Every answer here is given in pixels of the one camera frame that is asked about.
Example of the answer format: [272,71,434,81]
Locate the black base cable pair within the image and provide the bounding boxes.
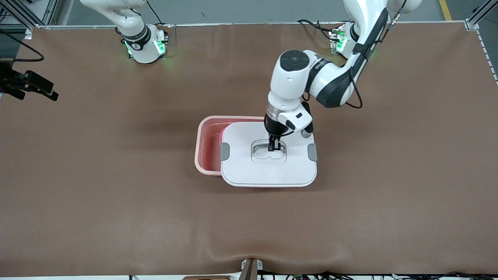
[298,19,343,41]

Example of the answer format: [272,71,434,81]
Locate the black base power cable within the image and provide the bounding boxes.
[145,0,167,27]

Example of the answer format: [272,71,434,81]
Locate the pink plastic storage box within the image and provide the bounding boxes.
[195,115,266,177]

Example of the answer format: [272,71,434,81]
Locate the brown table mat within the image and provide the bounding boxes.
[0,21,498,277]

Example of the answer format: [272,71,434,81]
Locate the white box lid grey latches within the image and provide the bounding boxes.
[220,122,318,188]

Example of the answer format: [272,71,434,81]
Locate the aluminium frame profile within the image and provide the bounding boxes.
[0,0,60,39]
[465,0,498,41]

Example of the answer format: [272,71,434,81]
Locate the metal table clamp bracket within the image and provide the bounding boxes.
[240,258,263,280]

